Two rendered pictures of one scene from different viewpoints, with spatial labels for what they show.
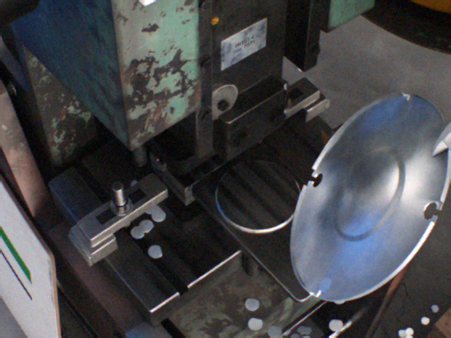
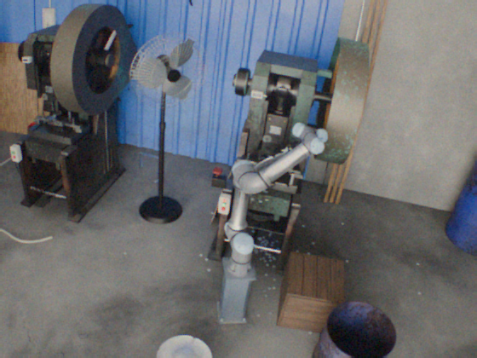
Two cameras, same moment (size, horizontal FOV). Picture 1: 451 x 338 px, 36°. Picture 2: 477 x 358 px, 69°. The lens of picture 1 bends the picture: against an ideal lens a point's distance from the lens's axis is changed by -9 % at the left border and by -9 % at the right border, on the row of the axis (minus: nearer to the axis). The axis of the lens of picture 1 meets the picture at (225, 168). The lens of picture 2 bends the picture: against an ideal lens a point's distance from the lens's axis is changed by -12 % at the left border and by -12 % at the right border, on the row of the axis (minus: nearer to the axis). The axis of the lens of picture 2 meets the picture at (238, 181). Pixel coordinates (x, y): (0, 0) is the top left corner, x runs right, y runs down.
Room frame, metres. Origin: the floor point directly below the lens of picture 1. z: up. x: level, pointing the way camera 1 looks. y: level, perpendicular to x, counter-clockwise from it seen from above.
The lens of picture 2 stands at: (-1.17, -1.60, 2.15)
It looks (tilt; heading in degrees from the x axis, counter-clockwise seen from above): 33 degrees down; 46
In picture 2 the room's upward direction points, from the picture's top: 8 degrees clockwise
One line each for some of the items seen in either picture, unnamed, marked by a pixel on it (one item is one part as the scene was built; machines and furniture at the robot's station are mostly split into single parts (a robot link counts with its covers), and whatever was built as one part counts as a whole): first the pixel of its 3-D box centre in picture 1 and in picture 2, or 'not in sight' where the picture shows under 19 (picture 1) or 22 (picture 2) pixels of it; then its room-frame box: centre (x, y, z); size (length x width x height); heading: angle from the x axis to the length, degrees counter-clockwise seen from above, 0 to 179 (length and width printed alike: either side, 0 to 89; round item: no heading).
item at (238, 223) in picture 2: not in sight; (240, 204); (0.12, -0.31, 0.82); 0.15 x 0.12 x 0.55; 67
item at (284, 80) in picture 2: not in sight; (281, 97); (0.70, 0.03, 1.27); 0.21 x 0.12 x 0.34; 39
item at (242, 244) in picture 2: not in sight; (242, 246); (0.07, -0.43, 0.62); 0.13 x 0.12 x 0.14; 67
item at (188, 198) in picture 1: (206, 152); not in sight; (0.69, 0.03, 0.76); 0.15 x 0.09 x 0.05; 129
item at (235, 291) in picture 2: not in sight; (234, 291); (0.07, -0.44, 0.23); 0.19 x 0.19 x 0.45; 58
